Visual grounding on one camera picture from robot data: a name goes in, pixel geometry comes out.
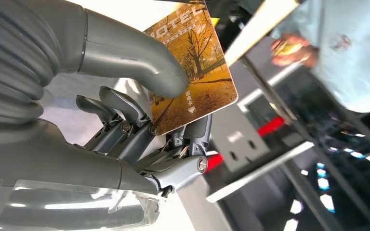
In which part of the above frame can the person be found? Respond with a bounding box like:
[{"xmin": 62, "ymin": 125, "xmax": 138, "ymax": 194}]
[{"xmin": 269, "ymin": 0, "xmax": 370, "ymax": 114}]

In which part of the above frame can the red barrier belt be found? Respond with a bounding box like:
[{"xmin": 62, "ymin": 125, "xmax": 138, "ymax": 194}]
[{"xmin": 204, "ymin": 115, "xmax": 286, "ymax": 174}]

